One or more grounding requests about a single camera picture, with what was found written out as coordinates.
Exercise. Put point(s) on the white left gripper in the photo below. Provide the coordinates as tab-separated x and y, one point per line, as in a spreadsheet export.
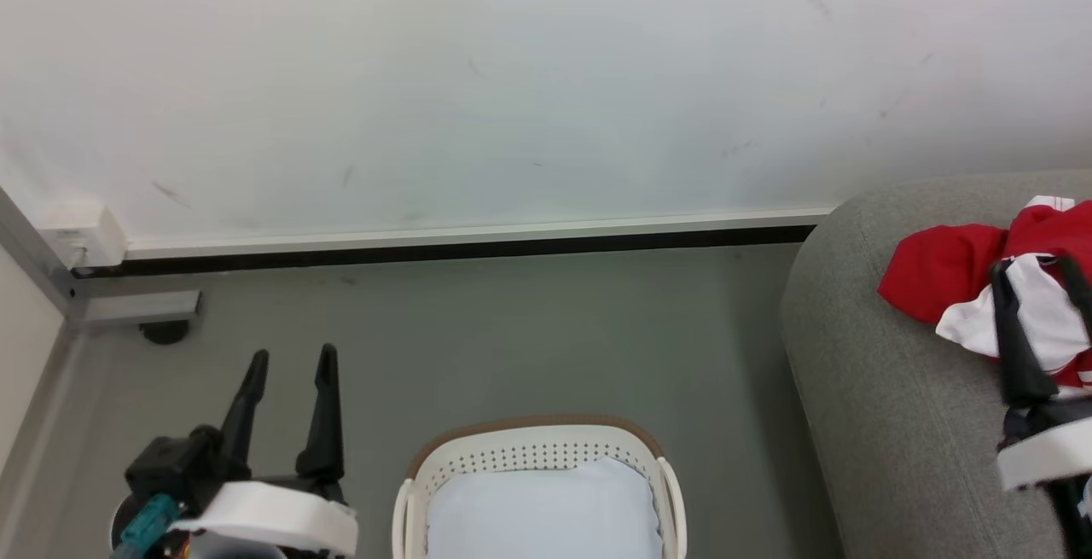
273	515

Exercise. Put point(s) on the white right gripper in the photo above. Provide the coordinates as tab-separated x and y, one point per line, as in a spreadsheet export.
1045	452

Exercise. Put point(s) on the red and white garment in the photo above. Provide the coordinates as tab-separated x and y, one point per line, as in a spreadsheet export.
938	264

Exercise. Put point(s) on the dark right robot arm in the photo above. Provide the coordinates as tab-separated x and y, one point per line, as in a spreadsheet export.
1077	516

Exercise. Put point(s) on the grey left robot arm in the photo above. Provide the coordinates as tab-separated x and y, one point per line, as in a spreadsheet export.
222	549

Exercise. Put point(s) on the grey fabric sofa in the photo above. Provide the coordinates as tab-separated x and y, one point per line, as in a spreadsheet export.
904	422

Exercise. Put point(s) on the black caster wheel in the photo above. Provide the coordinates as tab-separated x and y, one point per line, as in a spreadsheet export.
165	333

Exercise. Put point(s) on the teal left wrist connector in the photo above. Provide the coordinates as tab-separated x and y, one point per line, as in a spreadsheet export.
147	525

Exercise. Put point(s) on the black baseboard strip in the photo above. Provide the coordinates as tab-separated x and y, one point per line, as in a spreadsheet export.
444	252

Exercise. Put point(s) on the white perforated laundry basket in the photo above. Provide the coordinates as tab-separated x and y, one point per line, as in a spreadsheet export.
529	448

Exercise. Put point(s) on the beige partition panel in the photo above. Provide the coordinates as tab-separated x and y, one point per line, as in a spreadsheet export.
21	354

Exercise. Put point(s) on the pale white folded cloth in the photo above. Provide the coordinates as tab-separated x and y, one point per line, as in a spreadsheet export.
546	512

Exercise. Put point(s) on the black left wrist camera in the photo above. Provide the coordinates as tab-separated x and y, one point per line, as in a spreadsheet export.
175	465

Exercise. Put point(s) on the white wall socket box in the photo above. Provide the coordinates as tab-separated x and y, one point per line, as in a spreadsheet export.
85	235

